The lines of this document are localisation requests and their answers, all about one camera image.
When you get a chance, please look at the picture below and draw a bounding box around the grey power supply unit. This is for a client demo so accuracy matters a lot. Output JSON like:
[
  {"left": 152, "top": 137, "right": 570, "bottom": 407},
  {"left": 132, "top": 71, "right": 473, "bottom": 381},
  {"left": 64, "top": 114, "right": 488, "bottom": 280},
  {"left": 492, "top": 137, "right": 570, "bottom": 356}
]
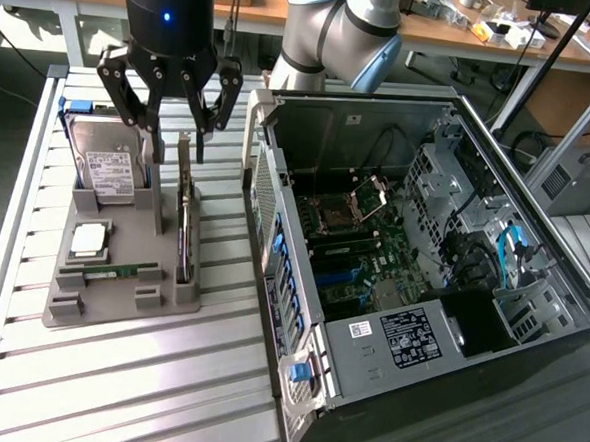
[{"left": 316, "top": 291, "right": 470, "bottom": 409}]

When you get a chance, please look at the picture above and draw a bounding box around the black graphics card metal bracket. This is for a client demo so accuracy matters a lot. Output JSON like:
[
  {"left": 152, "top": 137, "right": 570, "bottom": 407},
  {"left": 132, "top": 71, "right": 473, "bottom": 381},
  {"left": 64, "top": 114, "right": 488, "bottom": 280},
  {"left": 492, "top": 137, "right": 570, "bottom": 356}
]
[{"left": 168, "top": 131, "right": 205, "bottom": 285}]

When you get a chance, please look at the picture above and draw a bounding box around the grey metal disk bay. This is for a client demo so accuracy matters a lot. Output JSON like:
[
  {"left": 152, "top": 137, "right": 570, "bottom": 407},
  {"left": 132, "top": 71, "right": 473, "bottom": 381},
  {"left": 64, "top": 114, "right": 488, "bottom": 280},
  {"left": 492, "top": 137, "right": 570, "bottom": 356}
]
[{"left": 487, "top": 272, "right": 583, "bottom": 349}]

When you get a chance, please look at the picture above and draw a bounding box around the grey control box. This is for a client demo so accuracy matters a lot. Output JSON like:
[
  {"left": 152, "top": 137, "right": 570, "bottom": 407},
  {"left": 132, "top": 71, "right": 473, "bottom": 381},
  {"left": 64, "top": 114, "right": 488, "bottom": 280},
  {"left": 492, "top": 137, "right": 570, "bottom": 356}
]
[{"left": 523, "top": 142, "right": 590, "bottom": 220}]

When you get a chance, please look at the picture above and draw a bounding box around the silver CPU chip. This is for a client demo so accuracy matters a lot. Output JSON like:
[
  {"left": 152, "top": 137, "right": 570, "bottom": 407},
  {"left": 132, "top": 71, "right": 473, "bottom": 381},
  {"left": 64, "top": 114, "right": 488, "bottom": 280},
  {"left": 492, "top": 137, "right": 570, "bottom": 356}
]
[{"left": 69, "top": 222, "right": 111, "bottom": 260}]

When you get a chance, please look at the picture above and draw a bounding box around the silver hard disk drive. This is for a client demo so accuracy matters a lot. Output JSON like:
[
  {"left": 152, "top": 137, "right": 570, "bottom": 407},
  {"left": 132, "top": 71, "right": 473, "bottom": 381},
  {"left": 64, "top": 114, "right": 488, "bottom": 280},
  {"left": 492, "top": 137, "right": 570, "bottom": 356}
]
[{"left": 58, "top": 111, "right": 150, "bottom": 209}]

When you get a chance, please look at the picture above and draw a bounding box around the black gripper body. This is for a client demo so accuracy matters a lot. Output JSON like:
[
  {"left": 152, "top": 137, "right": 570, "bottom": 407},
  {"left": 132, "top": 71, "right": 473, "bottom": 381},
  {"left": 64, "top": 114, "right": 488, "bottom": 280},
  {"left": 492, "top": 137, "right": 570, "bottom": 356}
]
[{"left": 115, "top": 0, "right": 223, "bottom": 77}]

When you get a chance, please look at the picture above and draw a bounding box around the metal device on desk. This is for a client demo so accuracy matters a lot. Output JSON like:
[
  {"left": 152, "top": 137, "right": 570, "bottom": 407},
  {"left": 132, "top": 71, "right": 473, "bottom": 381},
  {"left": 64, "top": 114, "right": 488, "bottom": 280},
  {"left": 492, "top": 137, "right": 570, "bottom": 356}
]
[{"left": 407, "top": 0, "right": 458, "bottom": 20}]

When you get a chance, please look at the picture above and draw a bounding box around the CPU socket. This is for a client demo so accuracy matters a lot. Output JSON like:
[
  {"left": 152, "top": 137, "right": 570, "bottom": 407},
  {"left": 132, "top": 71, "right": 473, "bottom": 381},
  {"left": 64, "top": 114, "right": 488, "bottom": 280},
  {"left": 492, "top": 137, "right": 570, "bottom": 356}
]
[{"left": 313, "top": 191, "right": 374, "bottom": 238}]

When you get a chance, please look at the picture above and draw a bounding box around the aluminium profile frame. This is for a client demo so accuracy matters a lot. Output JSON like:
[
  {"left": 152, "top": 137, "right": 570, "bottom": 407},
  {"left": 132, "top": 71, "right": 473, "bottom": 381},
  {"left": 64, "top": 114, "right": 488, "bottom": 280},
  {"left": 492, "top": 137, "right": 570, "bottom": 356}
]
[{"left": 548, "top": 80, "right": 590, "bottom": 165}]

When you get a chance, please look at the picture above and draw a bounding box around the green RAM stick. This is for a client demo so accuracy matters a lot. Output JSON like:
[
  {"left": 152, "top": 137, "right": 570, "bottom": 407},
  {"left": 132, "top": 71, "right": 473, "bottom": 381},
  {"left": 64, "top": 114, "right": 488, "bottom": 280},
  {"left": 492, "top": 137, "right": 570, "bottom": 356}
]
[{"left": 81, "top": 260, "right": 157, "bottom": 283}]

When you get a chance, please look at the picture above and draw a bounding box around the black cable bundle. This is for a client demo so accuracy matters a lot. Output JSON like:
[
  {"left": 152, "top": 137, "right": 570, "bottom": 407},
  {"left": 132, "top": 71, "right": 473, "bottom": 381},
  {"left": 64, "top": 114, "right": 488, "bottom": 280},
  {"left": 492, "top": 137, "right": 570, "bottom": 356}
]
[{"left": 438, "top": 209, "right": 507, "bottom": 295}]

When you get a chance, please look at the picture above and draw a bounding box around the blue case latch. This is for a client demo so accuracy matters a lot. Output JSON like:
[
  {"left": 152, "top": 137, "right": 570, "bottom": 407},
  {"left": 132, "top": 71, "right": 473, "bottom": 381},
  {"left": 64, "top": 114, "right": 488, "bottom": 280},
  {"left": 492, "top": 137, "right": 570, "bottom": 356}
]
[{"left": 287, "top": 361, "right": 313, "bottom": 384}]

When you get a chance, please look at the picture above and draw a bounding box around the yellow white small box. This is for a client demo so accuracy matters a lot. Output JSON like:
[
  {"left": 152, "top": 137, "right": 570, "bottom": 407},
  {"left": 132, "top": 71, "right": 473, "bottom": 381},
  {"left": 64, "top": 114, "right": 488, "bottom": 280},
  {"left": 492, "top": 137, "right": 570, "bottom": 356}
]
[{"left": 473, "top": 19, "right": 512, "bottom": 45}]

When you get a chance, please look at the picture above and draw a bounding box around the green Dell motherboard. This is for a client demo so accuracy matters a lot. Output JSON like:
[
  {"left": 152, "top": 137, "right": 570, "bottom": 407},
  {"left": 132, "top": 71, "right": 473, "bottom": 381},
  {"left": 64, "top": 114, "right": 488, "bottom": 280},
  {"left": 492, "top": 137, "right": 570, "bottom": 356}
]
[{"left": 286, "top": 190, "right": 441, "bottom": 329}]

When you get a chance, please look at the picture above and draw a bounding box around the black stand pole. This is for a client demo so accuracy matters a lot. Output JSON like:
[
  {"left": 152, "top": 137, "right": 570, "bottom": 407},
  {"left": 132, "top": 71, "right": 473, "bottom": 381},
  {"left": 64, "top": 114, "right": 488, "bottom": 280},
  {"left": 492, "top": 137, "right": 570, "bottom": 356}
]
[{"left": 489, "top": 0, "right": 590, "bottom": 148}]

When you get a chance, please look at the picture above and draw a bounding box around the perforated metal drive cage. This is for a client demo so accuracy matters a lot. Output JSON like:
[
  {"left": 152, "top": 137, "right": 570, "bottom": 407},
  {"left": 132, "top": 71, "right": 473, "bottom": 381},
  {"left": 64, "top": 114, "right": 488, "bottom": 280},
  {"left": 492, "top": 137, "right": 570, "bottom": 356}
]
[{"left": 402, "top": 137, "right": 519, "bottom": 235}]

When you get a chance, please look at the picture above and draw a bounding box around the grey plastic parts rack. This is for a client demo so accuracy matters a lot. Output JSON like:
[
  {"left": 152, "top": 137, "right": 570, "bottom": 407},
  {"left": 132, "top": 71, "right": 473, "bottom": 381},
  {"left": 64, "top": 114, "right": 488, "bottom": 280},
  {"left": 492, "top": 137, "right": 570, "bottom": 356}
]
[{"left": 41, "top": 131, "right": 214, "bottom": 337}]

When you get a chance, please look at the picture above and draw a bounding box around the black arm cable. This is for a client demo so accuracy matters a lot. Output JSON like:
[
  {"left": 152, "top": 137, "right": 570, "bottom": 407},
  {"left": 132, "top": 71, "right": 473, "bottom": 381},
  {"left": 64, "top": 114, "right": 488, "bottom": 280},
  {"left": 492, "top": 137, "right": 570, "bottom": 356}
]
[{"left": 222, "top": 0, "right": 242, "bottom": 61}]

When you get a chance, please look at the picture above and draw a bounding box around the metal socket cover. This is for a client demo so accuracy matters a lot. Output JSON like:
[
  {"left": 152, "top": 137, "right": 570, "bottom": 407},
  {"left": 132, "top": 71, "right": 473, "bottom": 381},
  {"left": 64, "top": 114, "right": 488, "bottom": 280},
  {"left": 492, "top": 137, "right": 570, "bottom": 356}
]
[{"left": 347, "top": 172, "right": 393, "bottom": 224}]

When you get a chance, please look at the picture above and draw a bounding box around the blue expansion slot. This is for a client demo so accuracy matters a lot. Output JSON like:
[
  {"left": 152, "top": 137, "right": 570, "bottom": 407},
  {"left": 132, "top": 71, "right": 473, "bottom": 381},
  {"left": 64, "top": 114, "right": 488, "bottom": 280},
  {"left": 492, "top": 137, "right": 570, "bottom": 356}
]
[{"left": 315, "top": 264, "right": 373, "bottom": 290}]

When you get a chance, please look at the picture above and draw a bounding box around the silver chipset heatsink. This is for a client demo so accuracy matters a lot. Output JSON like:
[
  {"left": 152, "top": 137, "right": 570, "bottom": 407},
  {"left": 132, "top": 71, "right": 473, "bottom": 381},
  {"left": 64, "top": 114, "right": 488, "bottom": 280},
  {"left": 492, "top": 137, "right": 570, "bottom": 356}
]
[{"left": 372, "top": 279, "right": 407, "bottom": 312}]

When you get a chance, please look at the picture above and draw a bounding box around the blue SATA wire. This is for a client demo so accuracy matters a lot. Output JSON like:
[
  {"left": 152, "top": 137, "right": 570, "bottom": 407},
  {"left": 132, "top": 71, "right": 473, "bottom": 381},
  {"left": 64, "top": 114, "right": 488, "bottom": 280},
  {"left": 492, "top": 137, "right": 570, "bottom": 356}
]
[{"left": 493, "top": 217, "right": 531, "bottom": 296}]

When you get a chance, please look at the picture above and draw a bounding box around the long black expansion slot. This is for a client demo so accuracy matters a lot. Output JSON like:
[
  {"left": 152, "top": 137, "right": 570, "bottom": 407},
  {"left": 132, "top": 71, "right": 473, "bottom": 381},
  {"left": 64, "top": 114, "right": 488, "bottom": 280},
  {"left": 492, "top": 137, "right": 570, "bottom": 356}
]
[
  {"left": 306, "top": 233, "right": 381, "bottom": 251},
  {"left": 311, "top": 242, "right": 384, "bottom": 262}
]

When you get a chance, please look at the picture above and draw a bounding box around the coiled black cable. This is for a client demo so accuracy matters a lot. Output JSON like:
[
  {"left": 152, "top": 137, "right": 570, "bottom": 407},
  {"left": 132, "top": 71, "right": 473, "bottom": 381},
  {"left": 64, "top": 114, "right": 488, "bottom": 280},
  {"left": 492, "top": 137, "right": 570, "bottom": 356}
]
[{"left": 507, "top": 128, "right": 552, "bottom": 170}]

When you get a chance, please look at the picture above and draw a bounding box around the black plastic shroud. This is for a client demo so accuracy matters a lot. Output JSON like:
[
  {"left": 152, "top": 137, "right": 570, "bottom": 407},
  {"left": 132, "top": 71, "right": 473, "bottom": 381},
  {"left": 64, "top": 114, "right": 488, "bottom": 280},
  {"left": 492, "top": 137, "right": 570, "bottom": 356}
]
[{"left": 435, "top": 287, "right": 520, "bottom": 364}]

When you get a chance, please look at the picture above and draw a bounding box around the open black PC case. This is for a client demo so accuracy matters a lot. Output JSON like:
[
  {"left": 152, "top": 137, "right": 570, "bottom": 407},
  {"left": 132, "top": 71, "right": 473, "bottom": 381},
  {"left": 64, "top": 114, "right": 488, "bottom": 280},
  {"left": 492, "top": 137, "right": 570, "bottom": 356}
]
[{"left": 223, "top": 75, "right": 590, "bottom": 442}]

